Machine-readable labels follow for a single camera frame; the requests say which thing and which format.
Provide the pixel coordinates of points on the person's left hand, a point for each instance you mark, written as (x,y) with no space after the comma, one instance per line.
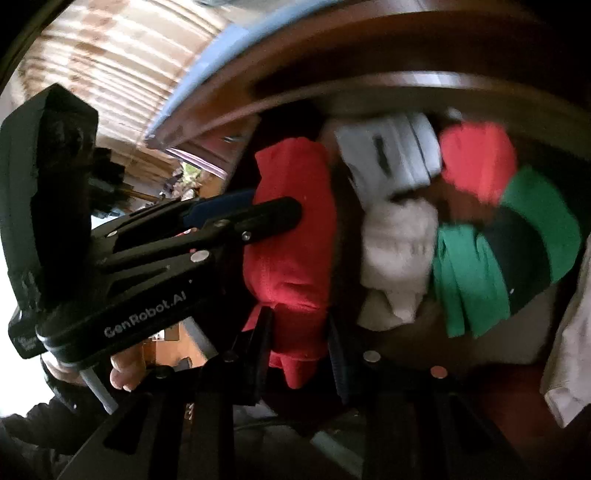
(131,369)

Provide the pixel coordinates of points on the grey underwear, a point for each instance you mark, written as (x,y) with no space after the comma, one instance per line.
(397,152)

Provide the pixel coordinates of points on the dark wooden drawer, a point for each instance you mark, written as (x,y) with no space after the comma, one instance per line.
(508,332)

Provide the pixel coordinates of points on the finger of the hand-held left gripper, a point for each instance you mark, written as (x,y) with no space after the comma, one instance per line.
(272,214)
(217,205)

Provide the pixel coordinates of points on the bright red underwear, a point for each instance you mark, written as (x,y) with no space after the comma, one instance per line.
(291,267)

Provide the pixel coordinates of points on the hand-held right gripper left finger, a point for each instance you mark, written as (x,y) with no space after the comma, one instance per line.
(256,355)

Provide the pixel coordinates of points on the dark wooden desk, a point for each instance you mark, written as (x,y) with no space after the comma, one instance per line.
(323,46)

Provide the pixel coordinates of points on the person's left forearm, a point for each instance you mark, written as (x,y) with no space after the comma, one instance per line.
(37,429)

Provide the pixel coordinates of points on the red orange-banded underwear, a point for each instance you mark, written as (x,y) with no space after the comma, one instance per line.
(475,157)

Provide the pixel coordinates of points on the pale cloth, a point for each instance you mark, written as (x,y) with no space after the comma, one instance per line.
(572,346)

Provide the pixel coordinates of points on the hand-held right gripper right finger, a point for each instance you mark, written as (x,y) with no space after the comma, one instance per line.
(341,364)

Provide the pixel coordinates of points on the beige patterned curtain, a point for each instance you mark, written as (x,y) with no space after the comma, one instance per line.
(115,55)

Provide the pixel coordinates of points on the white underwear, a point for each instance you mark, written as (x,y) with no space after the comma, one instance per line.
(397,249)

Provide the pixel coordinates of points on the green black striped underwear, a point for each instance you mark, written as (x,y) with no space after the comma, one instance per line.
(545,217)

